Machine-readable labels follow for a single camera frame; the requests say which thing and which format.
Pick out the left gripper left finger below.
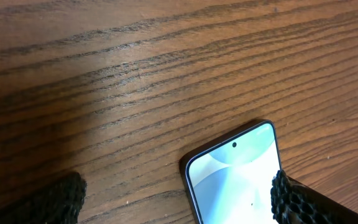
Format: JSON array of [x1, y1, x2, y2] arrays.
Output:
[[0, 172, 87, 224]]

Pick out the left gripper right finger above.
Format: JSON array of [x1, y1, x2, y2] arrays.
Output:
[[270, 169, 358, 224]]

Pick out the black Samsung Galaxy smartphone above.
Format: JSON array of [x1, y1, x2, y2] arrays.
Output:
[[179, 119, 282, 224]]

